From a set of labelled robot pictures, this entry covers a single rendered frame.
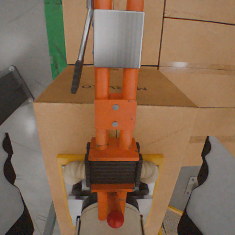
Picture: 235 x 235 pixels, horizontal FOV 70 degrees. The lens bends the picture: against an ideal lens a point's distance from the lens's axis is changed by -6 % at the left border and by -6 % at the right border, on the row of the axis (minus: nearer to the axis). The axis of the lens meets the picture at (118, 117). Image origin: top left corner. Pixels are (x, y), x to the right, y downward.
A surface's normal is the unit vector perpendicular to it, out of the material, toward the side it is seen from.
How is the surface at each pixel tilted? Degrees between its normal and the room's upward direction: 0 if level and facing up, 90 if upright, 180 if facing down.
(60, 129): 0
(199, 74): 0
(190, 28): 0
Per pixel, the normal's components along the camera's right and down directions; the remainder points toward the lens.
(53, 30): 0.05, 0.47
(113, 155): 0.04, -0.88
